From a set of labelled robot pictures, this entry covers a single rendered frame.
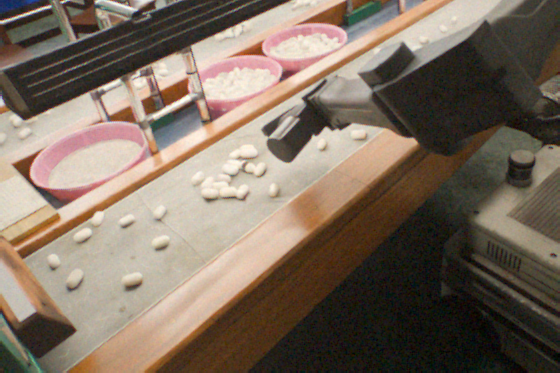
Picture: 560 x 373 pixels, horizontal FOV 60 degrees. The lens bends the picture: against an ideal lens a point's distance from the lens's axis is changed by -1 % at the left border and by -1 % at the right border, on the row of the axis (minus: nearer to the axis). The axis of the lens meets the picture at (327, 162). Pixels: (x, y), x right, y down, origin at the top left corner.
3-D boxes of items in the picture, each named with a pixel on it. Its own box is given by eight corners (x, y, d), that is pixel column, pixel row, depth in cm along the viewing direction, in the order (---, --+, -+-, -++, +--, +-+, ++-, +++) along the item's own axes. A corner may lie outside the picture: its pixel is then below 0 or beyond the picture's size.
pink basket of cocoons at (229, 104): (301, 87, 149) (296, 58, 143) (260, 135, 130) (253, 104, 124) (226, 80, 158) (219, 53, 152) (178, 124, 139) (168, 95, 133)
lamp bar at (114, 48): (314, -9, 105) (310, -43, 101) (24, 123, 72) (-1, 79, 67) (289, -13, 110) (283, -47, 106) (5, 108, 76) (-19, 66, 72)
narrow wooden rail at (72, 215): (482, 4, 192) (484, -24, 185) (12, 308, 94) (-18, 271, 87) (469, 2, 195) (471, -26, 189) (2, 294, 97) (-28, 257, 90)
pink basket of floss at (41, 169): (171, 147, 130) (160, 117, 124) (140, 216, 108) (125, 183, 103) (76, 155, 131) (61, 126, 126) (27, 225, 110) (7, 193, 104)
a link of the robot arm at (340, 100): (491, 121, 44) (416, 30, 42) (447, 165, 44) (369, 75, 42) (361, 112, 86) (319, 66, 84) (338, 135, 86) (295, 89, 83)
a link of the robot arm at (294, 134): (362, 112, 83) (328, 74, 81) (326, 157, 77) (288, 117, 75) (325, 132, 92) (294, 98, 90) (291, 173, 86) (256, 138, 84)
